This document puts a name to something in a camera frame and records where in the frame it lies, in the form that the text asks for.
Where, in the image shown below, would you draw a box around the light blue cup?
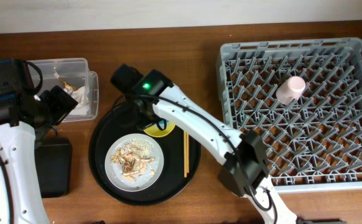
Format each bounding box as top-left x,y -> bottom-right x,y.
155,119 -> 168,129

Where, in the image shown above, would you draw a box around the white napkin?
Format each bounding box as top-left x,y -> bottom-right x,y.
70,86 -> 90,116

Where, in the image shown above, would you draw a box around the pink cup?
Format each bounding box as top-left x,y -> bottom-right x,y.
276,76 -> 306,105

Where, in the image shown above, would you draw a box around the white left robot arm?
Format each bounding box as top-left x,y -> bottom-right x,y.
0,58 -> 78,223

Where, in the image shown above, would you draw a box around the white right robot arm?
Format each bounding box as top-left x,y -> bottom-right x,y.
111,64 -> 304,224

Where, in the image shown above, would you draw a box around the waste in clear bin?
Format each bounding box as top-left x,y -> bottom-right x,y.
54,72 -> 78,95

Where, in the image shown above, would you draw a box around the clear plastic waste bin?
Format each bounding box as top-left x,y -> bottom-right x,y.
32,58 -> 99,123

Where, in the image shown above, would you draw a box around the grey dishwasher rack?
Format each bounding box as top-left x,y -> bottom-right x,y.
216,37 -> 362,194

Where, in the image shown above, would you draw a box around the yellow bowl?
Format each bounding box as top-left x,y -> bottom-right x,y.
144,121 -> 175,138

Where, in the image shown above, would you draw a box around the left wooden chopstick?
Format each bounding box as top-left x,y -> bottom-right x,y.
183,131 -> 188,178

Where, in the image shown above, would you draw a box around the wooden chopstick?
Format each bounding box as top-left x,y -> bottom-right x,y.
184,132 -> 190,176
183,131 -> 188,178

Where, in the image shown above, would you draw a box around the right wooden chopstick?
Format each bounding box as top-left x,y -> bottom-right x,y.
184,132 -> 190,176

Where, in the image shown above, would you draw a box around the food scraps on plate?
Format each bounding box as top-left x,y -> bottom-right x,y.
110,138 -> 155,183

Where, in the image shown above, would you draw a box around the black rectangular bin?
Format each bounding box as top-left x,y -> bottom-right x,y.
35,138 -> 72,198

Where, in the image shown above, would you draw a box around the grey plate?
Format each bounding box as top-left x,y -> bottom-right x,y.
104,133 -> 164,192

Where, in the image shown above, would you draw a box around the round black tray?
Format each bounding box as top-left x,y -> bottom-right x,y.
88,103 -> 201,206

